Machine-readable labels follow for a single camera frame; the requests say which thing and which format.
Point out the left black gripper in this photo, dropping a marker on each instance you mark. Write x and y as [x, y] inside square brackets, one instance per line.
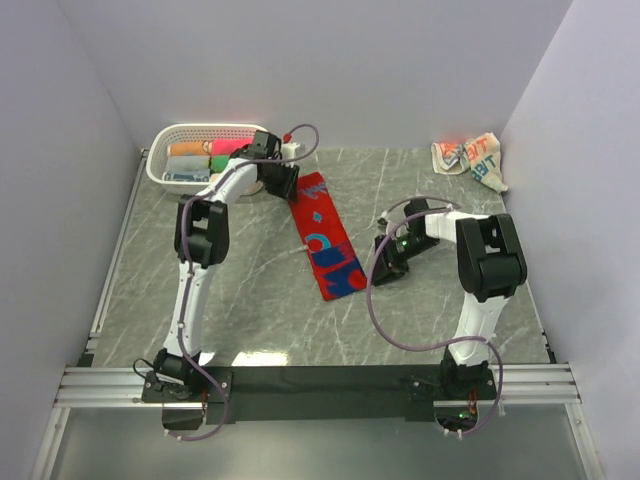
[289, 187]

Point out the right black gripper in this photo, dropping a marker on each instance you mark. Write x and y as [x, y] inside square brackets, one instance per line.
[387, 266]

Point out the red blue cat towel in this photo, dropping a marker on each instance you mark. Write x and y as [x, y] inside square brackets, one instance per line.
[333, 260]

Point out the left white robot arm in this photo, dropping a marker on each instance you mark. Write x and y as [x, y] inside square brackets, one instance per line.
[202, 241]

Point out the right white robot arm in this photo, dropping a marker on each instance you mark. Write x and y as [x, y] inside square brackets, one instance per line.
[490, 265]

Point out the green rolled towel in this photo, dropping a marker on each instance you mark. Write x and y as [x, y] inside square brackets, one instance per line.
[218, 163]

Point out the pink rolled towel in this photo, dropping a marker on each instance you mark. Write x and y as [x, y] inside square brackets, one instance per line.
[226, 146]

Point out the orange rolled towel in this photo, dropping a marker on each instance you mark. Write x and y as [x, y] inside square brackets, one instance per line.
[195, 148]

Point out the blue patterned rolled towel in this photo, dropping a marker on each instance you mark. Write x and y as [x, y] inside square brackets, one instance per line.
[198, 176]

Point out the grey rolled towel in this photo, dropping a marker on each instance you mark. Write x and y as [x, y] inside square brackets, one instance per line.
[187, 163]

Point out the white plastic basket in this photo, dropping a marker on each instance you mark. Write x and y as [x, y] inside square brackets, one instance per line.
[189, 132]

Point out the crumpled white printed towel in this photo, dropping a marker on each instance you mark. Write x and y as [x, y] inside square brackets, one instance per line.
[479, 156]

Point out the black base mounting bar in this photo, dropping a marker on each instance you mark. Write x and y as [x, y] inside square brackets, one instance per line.
[410, 407]

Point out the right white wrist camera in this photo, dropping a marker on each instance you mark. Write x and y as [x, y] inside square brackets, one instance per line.
[382, 222]

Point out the aluminium front rail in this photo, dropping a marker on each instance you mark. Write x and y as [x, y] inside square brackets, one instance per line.
[525, 384]

